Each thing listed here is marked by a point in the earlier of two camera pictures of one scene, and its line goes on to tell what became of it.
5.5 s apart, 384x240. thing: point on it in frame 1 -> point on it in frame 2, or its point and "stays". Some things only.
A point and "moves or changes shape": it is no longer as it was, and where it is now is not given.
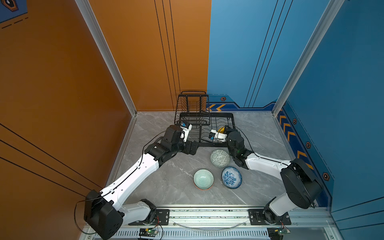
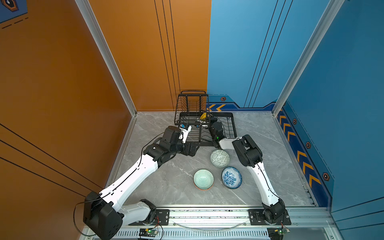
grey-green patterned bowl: [220, 158] stays
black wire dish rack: [193, 107] stays
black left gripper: [187, 150] stays
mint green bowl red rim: [203, 179] stays
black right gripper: [229, 130] -> [213, 120]
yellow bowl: [221, 130] moves or changes shape
